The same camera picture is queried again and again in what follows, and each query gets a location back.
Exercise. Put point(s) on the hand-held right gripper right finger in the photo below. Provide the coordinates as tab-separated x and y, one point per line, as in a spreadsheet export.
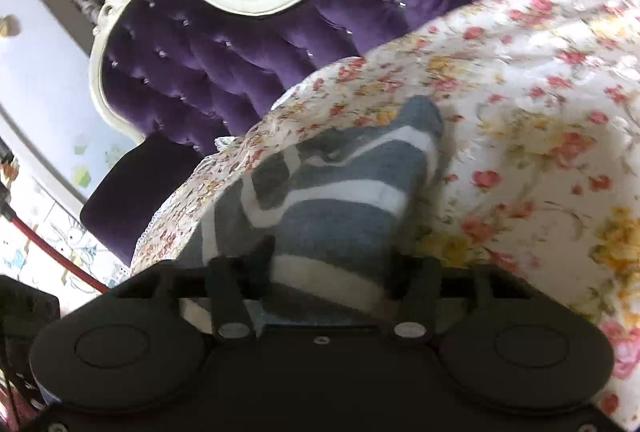
417	297

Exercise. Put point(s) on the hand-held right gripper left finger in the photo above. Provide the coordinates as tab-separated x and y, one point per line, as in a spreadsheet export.
227	297

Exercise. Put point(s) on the grey white striped sock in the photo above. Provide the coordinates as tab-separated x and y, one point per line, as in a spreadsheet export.
330	222

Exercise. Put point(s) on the dark purple velvet cushion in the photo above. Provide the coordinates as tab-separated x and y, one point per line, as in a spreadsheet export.
135	192

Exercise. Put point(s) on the black box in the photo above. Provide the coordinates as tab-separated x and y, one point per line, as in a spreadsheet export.
25	322

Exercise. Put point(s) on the floral bedsheet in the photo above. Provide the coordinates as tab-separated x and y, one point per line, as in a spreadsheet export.
525	111

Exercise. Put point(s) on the cartoon wall poster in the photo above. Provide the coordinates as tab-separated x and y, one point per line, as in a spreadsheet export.
65	237

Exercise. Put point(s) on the green wall stickers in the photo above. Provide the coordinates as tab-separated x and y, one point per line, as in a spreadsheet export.
87	166

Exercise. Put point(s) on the purple tufted headboard white frame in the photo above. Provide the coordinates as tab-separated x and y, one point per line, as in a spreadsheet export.
260	41

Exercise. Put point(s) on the yellow wall ornament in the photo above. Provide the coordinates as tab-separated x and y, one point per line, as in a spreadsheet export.
7	25

